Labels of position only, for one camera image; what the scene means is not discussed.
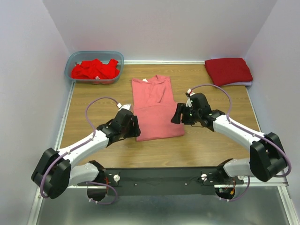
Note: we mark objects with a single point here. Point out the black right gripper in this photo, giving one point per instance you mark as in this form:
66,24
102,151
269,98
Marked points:
181,108

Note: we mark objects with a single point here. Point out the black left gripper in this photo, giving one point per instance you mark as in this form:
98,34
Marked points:
135,131

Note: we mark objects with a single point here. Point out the pink t-shirt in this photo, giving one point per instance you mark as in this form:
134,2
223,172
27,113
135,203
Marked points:
154,106

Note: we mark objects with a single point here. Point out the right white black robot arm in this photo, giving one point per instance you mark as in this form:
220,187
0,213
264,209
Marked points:
266,156

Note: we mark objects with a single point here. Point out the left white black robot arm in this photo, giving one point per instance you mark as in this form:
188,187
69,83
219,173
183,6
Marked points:
59,169

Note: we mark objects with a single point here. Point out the bright red crumpled t-shirts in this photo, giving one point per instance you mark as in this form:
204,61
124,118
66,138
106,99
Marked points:
95,70

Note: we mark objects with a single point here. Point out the dark red folded t-shirt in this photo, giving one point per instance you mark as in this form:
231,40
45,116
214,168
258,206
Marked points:
228,71

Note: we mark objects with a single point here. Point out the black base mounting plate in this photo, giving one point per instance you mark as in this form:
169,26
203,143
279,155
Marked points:
167,180

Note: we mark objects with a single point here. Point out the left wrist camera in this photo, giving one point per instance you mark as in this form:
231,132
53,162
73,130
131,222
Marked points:
125,107

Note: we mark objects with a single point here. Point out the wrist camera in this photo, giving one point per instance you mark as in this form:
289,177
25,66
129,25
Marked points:
188,94
125,107

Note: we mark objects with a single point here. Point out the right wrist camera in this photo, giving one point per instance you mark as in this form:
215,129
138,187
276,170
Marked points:
188,94

